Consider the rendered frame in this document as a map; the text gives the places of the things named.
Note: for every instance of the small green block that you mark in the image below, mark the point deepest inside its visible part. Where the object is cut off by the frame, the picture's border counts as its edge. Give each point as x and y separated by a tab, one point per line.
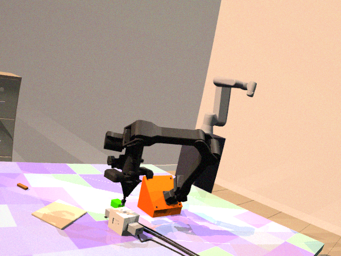
116	203

